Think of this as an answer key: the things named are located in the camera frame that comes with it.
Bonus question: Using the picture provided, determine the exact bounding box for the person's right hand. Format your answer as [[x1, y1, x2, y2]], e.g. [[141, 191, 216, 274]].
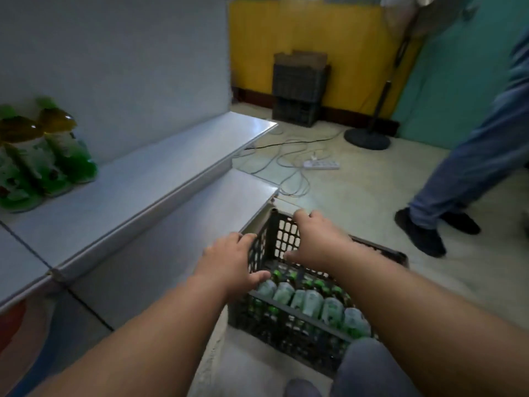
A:
[[283, 208, 357, 281]]

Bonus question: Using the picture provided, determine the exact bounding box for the person's left hand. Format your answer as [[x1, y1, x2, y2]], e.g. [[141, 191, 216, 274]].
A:
[[193, 232, 272, 305]]

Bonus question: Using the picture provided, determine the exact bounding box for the black plastic crate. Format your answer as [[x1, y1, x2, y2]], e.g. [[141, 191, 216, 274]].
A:
[[227, 208, 410, 379]]

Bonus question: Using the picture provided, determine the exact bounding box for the person's right forearm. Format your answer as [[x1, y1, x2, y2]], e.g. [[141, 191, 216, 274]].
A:
[[330, 243, 529, 397]]

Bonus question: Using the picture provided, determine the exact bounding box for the person's left forearm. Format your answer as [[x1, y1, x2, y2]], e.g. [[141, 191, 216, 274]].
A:
[[25, 273, 229, 397]]

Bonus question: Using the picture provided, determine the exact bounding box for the cluster of green drink bottles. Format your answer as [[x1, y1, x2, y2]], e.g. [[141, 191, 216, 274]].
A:
[[253, 269, 373, 340]]

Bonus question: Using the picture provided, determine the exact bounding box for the white power strip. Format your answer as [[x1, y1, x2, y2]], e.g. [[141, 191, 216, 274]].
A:
[[303, 159, 341, 171]]

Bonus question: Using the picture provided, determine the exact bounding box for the person's grey trouser leg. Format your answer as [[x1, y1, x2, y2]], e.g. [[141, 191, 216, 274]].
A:
[[284, 337, 419, 397]]

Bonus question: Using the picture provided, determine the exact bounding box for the black standing fan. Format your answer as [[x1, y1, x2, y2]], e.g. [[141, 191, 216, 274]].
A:
[[343, 0, 439, 152]]

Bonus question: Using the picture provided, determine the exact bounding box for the grey metal shelf unit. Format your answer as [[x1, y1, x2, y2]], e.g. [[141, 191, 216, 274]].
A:
[[0, 111, 279, 397]]

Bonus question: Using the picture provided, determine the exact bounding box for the stack of dark plastic crates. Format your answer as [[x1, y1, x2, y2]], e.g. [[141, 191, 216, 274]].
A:
[[271, 63, 331, 128]]

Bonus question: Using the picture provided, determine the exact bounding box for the green capped amber drink bottle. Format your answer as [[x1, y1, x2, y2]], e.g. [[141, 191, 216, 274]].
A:
[[0, 106, 72, 199], [36, 97, 99, 185]]

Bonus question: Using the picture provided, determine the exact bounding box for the white cable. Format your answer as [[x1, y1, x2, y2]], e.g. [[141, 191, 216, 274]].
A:
[[233, 135, 331, 199]]

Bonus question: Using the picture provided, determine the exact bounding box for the black cable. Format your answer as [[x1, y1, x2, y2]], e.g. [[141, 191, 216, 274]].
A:
[[244, 130, 346, 151]]

